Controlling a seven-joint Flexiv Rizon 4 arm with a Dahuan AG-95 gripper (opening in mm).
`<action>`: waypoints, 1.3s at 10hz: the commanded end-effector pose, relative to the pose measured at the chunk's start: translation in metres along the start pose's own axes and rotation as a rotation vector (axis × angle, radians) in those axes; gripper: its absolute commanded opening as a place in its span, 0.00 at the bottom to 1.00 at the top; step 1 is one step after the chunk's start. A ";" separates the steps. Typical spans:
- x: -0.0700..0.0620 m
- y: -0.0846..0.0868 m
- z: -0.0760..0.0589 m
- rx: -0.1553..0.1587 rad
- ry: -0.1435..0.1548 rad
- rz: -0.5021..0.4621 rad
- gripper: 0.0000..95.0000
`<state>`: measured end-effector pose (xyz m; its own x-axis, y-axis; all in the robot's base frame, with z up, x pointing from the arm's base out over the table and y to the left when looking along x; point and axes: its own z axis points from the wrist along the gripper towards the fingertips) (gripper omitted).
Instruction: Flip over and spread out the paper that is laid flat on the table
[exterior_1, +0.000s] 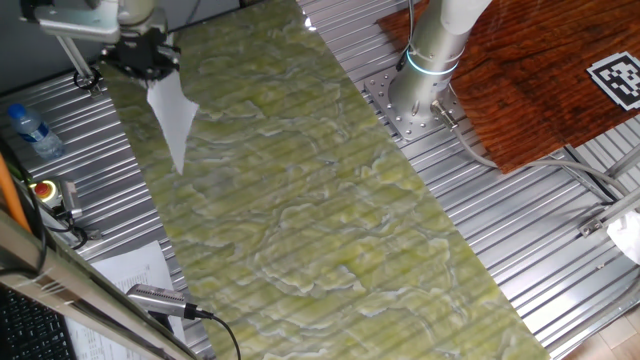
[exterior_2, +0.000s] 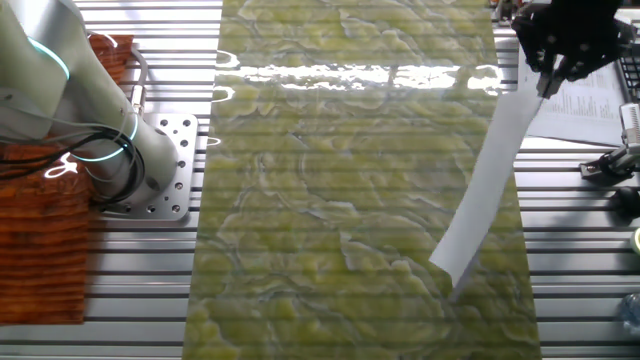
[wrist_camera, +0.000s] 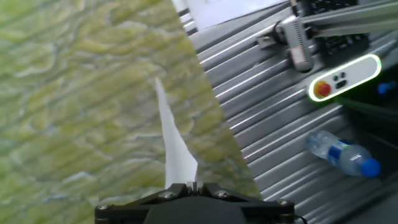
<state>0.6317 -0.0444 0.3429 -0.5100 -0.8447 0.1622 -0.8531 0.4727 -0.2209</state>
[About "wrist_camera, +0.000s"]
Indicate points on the white paper sheet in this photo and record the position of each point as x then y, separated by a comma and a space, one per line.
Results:
177, 155

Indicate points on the black keyboard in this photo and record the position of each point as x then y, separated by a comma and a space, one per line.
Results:
342, 43

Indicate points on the aluminium frame bar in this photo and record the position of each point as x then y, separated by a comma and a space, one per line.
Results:
357, 18

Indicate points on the clear bottle with blue cap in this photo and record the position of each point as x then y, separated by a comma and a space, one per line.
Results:
345, 154

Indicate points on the silver camera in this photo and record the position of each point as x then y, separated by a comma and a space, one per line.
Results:
298, 43

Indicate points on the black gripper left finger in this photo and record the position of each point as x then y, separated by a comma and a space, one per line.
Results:
130, 209

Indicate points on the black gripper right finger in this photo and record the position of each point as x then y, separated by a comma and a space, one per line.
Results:
267, 209

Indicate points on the blue plastic cap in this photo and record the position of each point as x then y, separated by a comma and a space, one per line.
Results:
387, 87

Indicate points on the red emergency stop button box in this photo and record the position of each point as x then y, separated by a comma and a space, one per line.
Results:
354, 73

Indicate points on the green marble pattern mat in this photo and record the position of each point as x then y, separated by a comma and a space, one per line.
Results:
77, 109

